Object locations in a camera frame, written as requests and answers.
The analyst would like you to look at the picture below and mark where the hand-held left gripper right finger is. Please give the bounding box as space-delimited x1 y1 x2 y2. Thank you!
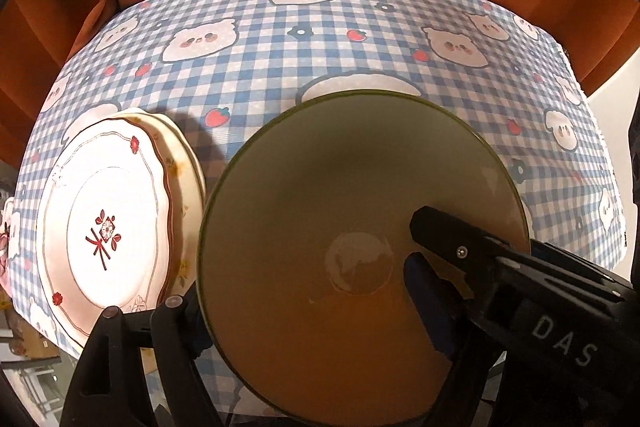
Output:
404 251 506 427

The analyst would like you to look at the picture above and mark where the blue floral ceramic bowl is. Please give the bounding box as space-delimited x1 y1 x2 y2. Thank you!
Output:
197 91 532 424

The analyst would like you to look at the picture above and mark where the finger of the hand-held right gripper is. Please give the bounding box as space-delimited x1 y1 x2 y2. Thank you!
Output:
410 206 531 308
530 240 626 303

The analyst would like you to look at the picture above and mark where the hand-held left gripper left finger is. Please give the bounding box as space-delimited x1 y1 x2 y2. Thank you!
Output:
60 294 221 427

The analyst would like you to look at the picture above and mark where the blue checked printed tablecloth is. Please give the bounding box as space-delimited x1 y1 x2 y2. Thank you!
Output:
7 0 628 418

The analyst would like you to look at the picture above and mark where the scalloped yellow floral plate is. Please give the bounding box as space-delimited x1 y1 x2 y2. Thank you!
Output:
120 109 193 303

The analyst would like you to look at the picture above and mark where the red floral plate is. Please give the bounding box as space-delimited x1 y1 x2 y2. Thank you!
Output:
36 117 173 350

